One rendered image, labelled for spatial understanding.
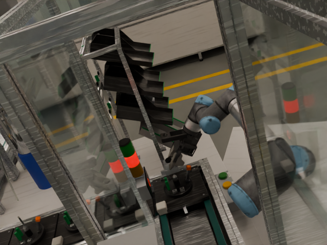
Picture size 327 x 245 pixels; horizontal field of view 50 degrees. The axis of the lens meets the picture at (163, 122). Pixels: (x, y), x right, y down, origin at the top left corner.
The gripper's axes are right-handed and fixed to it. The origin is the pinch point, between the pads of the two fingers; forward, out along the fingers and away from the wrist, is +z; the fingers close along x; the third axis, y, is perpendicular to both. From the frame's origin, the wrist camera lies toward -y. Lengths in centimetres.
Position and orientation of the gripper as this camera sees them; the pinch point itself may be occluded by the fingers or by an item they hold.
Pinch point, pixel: (168, 163)
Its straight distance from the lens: 160.9
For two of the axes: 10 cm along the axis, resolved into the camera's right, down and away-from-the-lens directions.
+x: -1.4, -4.7, 8.7
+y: 9.1, 2.9, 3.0
